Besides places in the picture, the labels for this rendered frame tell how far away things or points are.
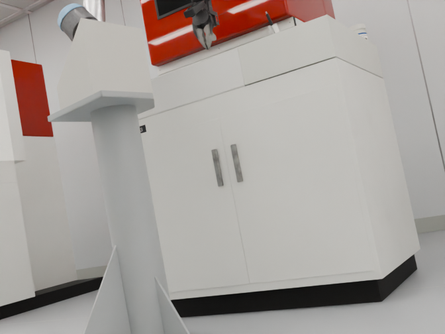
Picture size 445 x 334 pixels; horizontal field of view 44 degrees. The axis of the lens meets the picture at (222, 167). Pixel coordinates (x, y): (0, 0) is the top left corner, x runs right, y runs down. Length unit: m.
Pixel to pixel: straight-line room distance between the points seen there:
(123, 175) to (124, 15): 3.51
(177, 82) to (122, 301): 0.86
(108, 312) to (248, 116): 0.82
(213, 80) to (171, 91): 0.19
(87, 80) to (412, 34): 2.66
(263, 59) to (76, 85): 0.65
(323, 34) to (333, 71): 0.13
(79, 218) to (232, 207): 3.61
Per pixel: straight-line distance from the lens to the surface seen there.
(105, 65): 1.91
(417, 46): 4.00
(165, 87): 2.20
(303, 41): 1.94
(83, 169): 5.45
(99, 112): 1.88
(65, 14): 2.11
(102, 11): 2.32
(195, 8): 2.14
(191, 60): 2.91
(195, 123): 2.11
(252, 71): 2.00
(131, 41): 2.02
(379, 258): 1.86
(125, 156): 1.84
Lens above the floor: 0.38
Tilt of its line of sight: 5 degrees up
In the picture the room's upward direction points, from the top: 11 degrees counter-clockwise
